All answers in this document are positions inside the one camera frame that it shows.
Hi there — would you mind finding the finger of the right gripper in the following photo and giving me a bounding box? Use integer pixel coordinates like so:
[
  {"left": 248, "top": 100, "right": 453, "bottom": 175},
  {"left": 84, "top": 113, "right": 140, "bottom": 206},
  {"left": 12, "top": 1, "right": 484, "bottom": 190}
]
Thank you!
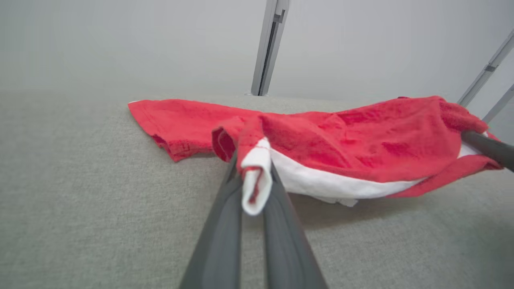
[{"left": 461, "top": 130, "right": 514, "bottom": 173}]

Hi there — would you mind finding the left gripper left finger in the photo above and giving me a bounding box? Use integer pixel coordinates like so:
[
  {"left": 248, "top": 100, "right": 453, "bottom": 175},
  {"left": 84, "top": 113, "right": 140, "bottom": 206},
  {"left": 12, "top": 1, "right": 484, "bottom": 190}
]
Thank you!
[{"left": 178, "top": 150, "right": 244, "bottom": 289}]

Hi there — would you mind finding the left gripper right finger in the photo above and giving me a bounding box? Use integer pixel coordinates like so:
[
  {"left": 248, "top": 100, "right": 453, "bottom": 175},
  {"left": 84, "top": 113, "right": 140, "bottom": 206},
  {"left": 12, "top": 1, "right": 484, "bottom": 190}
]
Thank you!
[{"left": 263, "top": 161, "right": 328, "bottom": 289}]

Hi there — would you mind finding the red shirt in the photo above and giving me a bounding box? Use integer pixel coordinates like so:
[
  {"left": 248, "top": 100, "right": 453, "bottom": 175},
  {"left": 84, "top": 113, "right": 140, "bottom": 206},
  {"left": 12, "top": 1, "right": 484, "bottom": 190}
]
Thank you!
[{"left": 127, "top": 95, "right": 505, "bottom": 217}]

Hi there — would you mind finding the grey fabric sofa surface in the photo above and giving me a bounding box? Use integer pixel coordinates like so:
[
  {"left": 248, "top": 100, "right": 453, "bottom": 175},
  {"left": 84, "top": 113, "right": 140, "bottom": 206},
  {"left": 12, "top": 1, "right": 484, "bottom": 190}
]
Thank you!
[{"left": 0, "top": 90, "right": 514, "bottom": 289}]

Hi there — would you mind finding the grey metal frame bar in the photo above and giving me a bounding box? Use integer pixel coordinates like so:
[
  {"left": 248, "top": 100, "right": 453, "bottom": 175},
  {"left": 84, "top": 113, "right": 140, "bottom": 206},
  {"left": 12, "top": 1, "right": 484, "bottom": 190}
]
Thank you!
[
  {"left": 481, "top": 84, "right": 514, "bottom": 123},
  {"left": 457, "top": 30, "right": 514, "bottom": 107}
]

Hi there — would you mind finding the grey partition post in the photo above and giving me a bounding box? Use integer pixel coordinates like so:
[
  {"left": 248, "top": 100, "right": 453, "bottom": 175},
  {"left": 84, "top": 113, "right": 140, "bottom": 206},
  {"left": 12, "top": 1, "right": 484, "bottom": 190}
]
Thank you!
[{"left": 251, "top": 0, "right": 290, "bottom": 97}]

